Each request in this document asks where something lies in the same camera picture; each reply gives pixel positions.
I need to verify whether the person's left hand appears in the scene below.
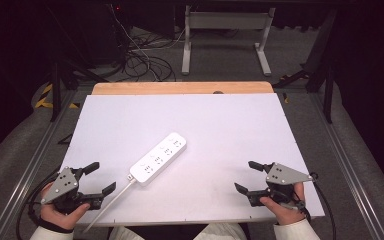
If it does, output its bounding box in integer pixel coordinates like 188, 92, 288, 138
39, 182, 91, 232

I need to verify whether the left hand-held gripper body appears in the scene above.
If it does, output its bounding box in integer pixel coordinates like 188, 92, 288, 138
40, 166, 105, 215

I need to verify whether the person's leg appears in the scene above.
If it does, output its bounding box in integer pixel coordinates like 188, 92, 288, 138
108, 225, 146, 240
193, 222, 248, 240

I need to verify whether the white power strip cable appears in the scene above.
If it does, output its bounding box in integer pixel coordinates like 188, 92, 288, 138
82, 173, 138, 234

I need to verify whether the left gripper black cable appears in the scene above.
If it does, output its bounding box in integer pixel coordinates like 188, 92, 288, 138
15, 167, 63, 240

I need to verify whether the black metal stand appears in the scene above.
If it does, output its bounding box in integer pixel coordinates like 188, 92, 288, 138
45, 61, 110, 123
273, 9, 336, 125

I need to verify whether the white power strip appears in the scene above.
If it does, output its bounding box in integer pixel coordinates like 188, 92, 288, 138
128, 131, 188, 187

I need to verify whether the person's left leg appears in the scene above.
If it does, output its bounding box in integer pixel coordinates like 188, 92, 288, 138
108, 225, 146, 240

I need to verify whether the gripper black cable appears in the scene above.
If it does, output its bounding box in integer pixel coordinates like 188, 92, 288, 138
308, 171, 338, 240
15, 167, 63, 240

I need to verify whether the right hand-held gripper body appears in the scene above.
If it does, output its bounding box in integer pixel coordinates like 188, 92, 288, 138
246, 162, 315, 212

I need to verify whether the white metal desk frame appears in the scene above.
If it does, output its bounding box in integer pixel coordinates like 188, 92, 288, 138
181, 4, 277, 77

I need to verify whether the person's right hand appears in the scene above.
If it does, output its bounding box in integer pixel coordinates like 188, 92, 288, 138
259, 182, 307, 226

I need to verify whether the person's right leg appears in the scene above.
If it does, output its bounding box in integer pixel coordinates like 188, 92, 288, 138
193, 222, 248, 240

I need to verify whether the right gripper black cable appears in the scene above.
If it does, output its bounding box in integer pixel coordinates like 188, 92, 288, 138
308, 171, 338, 240

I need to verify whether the thin white floor cable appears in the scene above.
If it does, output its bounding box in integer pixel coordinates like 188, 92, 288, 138
110, 5, 153, 79

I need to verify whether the tangle of black floor cables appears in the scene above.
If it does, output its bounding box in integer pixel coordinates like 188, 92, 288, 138
123, 29, 178, 83

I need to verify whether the black wrist strap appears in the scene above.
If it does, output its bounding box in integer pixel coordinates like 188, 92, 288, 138
39, 216, 75, 233

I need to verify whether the aluminium floor rail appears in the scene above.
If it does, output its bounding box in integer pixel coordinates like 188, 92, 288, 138
0, 89, 78, 240
308, 93, 384, 240

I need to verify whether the yellow and black hazard tape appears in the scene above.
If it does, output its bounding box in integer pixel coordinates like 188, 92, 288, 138
34, 83, 81, 110

